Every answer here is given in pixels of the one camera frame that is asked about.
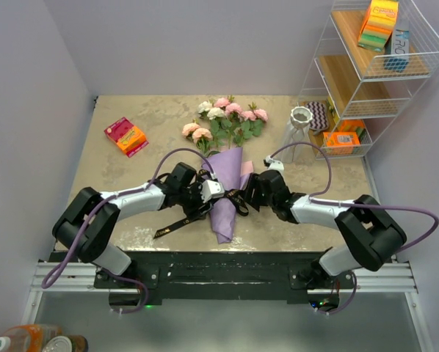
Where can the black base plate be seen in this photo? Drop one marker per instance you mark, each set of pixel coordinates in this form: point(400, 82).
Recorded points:
point(238, 276)

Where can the pink white flower bunch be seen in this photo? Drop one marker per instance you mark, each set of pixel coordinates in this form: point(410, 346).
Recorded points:
point(222, 124)

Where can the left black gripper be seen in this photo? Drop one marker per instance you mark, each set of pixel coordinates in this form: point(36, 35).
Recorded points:
point(189, 211)

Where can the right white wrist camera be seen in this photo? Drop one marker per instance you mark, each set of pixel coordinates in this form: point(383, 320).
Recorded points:
point(273, 164)

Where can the orange juice bottle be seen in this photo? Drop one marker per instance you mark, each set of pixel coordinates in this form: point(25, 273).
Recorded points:
point(32, 337)

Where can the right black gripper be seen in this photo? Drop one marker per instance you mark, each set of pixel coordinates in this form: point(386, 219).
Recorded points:
point(253, 183)

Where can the orange green sponge pack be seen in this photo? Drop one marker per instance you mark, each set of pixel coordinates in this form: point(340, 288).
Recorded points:
point(356, 126)

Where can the blue white tall box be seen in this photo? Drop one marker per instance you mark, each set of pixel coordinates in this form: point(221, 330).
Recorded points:
point(398, 47)

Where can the colourful sponge pack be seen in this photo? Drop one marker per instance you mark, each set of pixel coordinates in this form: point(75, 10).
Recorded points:
point(378, 24)

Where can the pink orange snack box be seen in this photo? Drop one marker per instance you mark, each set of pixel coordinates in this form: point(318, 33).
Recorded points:
point(127, 136)

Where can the white wire shelf rack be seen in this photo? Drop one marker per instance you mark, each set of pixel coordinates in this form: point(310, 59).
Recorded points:
point(352, 82)

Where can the purple wrapping paper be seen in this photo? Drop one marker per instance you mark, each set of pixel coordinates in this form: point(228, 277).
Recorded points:
point(233, 174)

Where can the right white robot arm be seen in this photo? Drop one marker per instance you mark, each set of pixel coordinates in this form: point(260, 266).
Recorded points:
point(371, 236)

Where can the metal tin can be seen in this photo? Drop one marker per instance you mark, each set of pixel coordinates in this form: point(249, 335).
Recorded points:
point(67, 343)

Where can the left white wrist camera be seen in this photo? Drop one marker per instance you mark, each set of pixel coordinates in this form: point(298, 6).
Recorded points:
point(211, 189)

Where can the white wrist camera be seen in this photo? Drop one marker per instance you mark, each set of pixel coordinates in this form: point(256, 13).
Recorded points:
point(273, 164)
point(211, 189)

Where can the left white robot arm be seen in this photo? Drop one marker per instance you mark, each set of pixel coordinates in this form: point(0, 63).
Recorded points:
point(86, 226)

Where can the aluminium rail frame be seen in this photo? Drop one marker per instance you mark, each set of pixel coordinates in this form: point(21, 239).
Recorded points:
point(381, 313)

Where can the white ribbed vase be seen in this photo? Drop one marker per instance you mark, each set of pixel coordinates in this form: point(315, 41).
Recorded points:
point(296, 130)

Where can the orange box on shelf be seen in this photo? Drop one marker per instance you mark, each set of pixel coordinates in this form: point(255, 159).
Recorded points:
point(340, 143)

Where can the black gold-lettered ribbon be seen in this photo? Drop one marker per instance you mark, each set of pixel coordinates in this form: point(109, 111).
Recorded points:
point(238, 203)

